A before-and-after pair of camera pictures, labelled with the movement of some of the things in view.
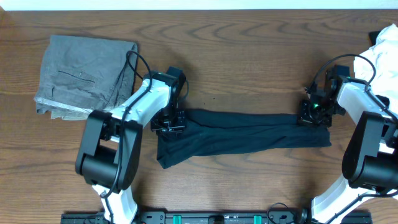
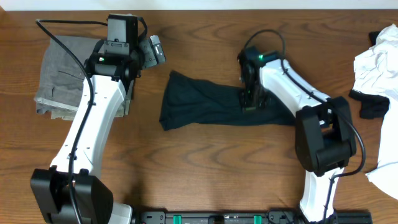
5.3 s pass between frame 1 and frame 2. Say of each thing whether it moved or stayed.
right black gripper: moved
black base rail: stayed
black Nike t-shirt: moved
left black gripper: moved
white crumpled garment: stayed
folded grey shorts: stayed
